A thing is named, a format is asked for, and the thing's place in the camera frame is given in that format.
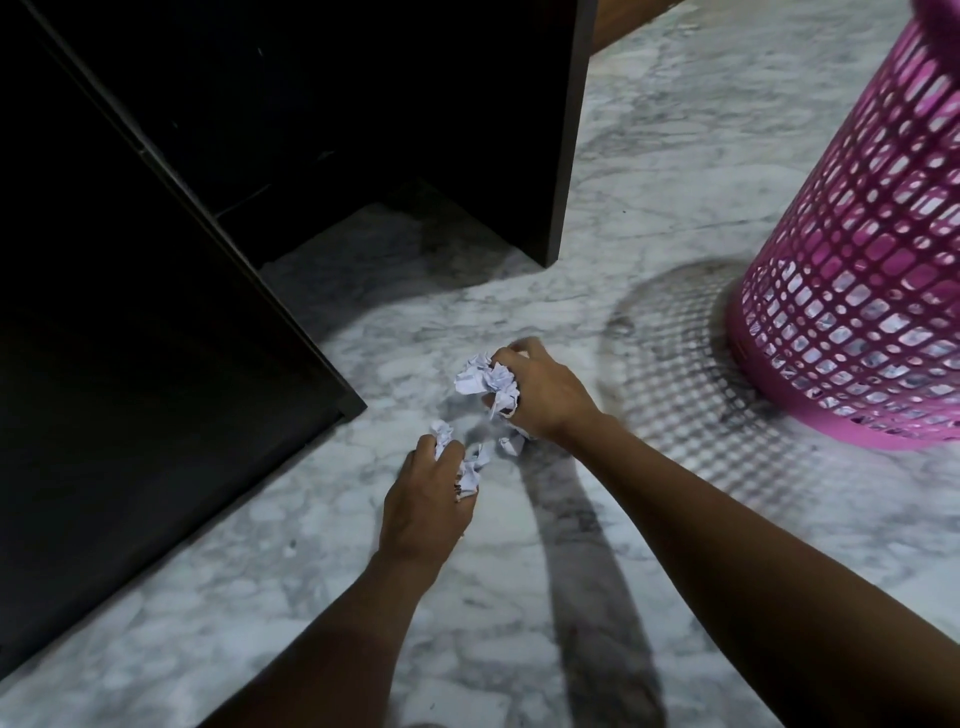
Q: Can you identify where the person's right forearm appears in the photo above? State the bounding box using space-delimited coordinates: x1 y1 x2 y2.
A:
569 416 960 728

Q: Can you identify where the brown wooden room door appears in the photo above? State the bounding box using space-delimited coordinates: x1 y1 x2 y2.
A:
588 0 684 58

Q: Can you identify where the dark wooden cabinet door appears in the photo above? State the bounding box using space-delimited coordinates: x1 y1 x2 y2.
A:
0 0 369 680

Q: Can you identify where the pink plastic basket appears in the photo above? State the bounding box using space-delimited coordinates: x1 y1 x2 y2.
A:
725 0 960 451

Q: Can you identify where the dark wooden cabinet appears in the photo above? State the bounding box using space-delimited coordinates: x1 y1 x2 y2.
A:
0 0 599 680

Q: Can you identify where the person's right hand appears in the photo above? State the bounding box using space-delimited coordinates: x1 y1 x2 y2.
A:
483 337 606 449

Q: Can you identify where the person's left forearm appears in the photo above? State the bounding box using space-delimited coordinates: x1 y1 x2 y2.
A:
198 551 445 728

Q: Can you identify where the person's left hand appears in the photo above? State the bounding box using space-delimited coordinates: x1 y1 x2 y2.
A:
377 434 480 573

